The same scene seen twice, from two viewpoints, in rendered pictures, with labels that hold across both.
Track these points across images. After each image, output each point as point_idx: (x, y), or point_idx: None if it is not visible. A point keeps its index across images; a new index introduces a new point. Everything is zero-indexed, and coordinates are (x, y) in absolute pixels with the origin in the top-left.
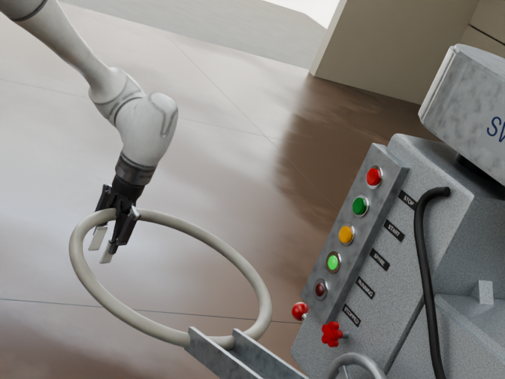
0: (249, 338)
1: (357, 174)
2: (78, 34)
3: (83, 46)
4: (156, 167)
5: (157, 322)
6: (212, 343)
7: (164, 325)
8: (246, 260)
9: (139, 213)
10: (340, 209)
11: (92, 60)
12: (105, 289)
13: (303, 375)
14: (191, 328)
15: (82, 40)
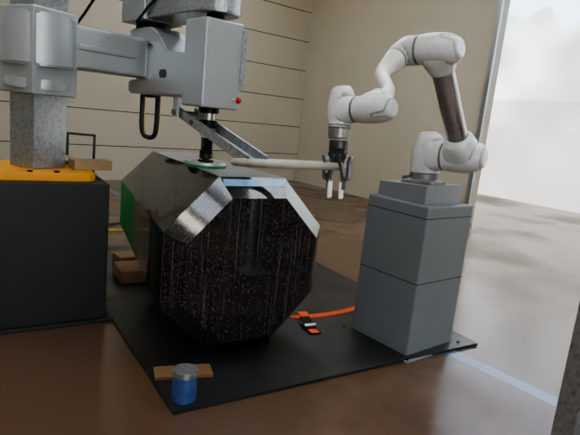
0: (242, 151)
1: (247, 43)
2: (379, 66)
3: (375, 71)
4: (328, 126)
5: (281, 160)
6: (256, 148)
7: (278, 160)
8: (255, 160)
9: (324, 154)
10: (246, 56)
11: (378, 80)
12: (308, 160)
13: (219, 135)
14: (267, 155)
15: (377, 68)
